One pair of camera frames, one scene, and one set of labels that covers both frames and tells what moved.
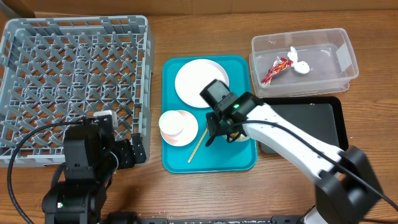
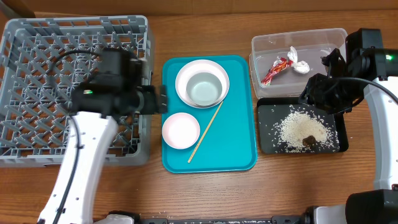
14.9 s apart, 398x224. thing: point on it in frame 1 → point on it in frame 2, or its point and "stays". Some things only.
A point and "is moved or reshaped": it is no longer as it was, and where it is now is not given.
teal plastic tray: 221,156 stays
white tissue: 300,66 stays
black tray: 326,118 stays
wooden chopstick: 198,145 stays
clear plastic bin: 301,63 stays
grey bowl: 240,137 → 204,88
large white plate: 194,76 stays
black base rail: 280,219 stays
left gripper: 129,160 → 150,106
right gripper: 213,128 → 319,92
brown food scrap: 234,134 is moved or reshaped
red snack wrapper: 280,64 stays
